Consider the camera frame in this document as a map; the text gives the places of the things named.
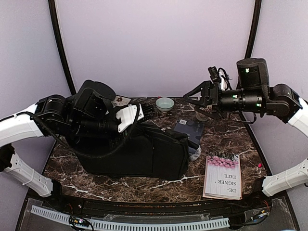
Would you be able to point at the white slotted cable duct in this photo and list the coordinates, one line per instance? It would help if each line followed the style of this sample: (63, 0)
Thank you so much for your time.
(125, 223)

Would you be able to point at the floral square plate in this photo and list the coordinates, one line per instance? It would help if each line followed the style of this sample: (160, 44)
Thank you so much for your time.
(120, 101)

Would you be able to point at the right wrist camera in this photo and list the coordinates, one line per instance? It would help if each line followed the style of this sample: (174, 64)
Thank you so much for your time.
(220, 77)

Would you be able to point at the dark blue wrapped book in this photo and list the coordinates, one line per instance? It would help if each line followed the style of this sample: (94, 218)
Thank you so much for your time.
(194, 131)

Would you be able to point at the pale green bowl centre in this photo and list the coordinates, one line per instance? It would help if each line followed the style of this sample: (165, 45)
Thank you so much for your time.
(164, 104)

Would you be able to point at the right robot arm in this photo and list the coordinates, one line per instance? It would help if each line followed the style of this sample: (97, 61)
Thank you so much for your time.
(253, 95)

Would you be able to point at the black student backpack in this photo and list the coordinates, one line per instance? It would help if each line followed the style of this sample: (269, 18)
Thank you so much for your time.
(150, 152)

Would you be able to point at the white book with pink flowers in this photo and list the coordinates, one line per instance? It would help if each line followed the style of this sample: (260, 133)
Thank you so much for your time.
(223, 178)

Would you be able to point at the cream floral mug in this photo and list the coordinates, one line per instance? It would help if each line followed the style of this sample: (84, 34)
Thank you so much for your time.
(201, 117)

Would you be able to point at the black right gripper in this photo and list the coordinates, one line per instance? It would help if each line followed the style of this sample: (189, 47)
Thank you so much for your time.
(208, 87)

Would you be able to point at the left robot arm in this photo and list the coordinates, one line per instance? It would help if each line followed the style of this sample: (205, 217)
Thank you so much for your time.
(88, 113)

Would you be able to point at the black left frame post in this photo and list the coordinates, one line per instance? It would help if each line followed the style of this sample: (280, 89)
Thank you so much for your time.
(60, 46)

